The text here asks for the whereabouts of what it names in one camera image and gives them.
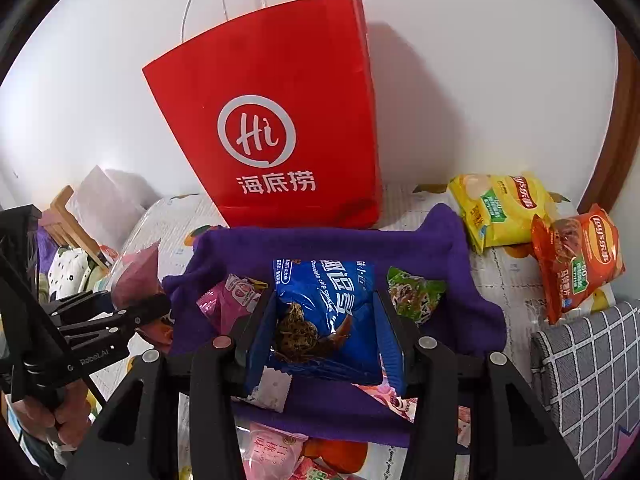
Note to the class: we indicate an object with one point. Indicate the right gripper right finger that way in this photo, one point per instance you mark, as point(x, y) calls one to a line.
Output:
point(513, 437)

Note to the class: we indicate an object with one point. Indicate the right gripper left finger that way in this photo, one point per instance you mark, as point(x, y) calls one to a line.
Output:
point(136, 433)

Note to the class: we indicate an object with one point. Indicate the pink peach candy packet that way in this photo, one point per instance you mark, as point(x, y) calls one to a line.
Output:
point(138, 284)

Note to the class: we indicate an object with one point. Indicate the light pink wafer packet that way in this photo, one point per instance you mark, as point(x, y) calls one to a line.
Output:
point(270, 454)

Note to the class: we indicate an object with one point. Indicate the pink snack packet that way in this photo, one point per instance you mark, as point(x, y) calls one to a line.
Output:
point(230, 300)

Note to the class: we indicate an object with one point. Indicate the blue cookie snack packet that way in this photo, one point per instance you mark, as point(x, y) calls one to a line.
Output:
point(324, 326)

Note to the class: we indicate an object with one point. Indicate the white strawberry bear packet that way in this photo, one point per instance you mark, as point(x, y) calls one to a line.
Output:
point(404, 412)

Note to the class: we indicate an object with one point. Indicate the left hand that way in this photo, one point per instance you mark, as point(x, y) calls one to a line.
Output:
point(70, 420)

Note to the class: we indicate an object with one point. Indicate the wooden chair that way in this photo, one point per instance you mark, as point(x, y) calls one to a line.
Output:
point(66, 231)

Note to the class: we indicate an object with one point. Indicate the white paper sheet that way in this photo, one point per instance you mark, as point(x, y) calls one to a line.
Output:
point(109, 203)

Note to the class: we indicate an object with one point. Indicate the green snack packet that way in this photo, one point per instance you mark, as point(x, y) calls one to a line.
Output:
point(414, 297)

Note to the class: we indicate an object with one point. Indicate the orange chips bag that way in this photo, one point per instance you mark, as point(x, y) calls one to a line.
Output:
point(576, 255)

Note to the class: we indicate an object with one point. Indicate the purple towel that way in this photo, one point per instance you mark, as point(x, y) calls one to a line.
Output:
point(437, 250)

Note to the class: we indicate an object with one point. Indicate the yellow chips bag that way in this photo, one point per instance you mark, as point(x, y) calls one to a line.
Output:
point(499, 210)

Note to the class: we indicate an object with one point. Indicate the red paper shopping bag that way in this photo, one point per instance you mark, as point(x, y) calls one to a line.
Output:
point(275, 113)

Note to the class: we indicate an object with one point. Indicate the brown wooden door frame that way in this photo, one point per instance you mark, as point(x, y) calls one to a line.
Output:
point(622, 138)

